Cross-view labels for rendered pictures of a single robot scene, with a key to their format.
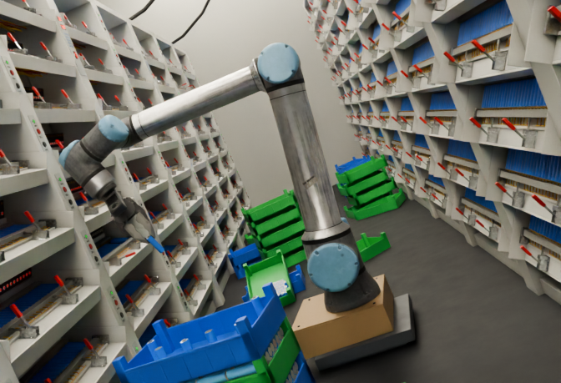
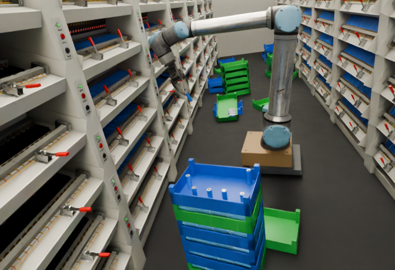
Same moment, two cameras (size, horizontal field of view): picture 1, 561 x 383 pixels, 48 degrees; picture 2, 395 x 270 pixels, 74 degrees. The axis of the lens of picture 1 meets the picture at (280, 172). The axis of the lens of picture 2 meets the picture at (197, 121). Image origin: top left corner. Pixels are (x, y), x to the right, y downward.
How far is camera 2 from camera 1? 55 cm
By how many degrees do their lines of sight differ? 21
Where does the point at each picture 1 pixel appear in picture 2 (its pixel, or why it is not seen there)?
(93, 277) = (154, 105)
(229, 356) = (233, 209)
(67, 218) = (147, 72)
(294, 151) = (278, 72)
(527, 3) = not seen: outside the picture
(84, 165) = (161, 47)
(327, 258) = (275, 132)
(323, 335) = (257, 159)
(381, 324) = (287, 163)
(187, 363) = (208, 203)
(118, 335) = (161, 133)
